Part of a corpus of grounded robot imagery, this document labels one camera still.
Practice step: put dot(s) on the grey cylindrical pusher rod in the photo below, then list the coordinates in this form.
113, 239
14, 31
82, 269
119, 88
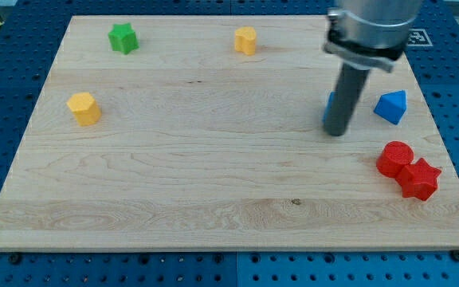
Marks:
348, 90

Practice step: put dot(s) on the wooden board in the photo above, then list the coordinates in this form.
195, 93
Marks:
203, 148

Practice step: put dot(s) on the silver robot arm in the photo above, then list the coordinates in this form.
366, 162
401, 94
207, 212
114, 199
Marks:
369, 34

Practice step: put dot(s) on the blue cube block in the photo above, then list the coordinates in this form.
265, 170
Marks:
328, 106

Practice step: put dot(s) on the red star block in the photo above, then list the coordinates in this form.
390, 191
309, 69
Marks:
418, 180

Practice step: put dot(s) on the yellow hexagon block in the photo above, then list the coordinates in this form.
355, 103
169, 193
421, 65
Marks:
84, 108

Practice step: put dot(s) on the blue triangle block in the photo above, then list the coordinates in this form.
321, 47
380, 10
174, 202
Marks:
392, 106

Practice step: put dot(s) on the yellow heart block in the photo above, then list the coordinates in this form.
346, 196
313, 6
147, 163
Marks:
245, 39

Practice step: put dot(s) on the green star block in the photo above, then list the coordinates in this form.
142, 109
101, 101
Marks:
123, 38

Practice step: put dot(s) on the red cylinder block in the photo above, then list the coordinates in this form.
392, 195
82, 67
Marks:
394, 156

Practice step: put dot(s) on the fiducial marker tag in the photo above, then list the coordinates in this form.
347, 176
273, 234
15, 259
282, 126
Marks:
419, 38

